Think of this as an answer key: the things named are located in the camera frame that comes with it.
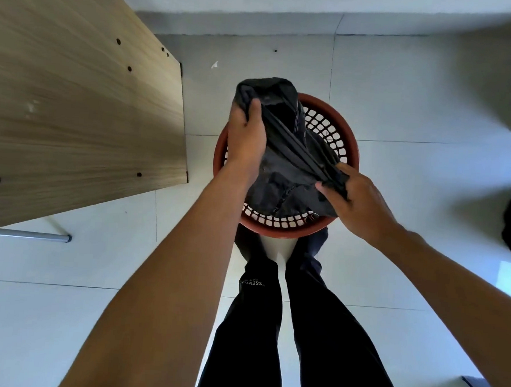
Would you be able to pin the black plastic trash bag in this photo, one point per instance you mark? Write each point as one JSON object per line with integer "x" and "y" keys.
{"x": 283, "y": 167}

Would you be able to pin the light wooden desk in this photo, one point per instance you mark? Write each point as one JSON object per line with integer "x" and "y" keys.
{"x": 68, "y": 121}

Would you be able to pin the grey metal furniture leg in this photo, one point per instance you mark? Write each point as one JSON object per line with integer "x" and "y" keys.
{"x": 30, "y": 235}

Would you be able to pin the person's left forearm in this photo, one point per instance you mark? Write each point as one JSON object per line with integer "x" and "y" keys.
{"x": 165, "y": 302}

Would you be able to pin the red plastic mesh bin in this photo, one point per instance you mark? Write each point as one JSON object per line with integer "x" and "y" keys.
{"x": 279, "y": 233}

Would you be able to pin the person's right hand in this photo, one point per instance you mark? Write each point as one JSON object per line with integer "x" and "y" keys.
{"x": 363, "y": 207}

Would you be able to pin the person's right forearm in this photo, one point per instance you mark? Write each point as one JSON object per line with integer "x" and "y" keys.
{"x": 458, "y": 292}

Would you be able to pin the person's left hand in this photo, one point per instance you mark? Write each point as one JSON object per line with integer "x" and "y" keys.
{"x": 246, "y": 142}

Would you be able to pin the person's black trousers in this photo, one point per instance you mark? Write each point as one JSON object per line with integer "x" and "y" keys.
{"x": 244, "y": 352}

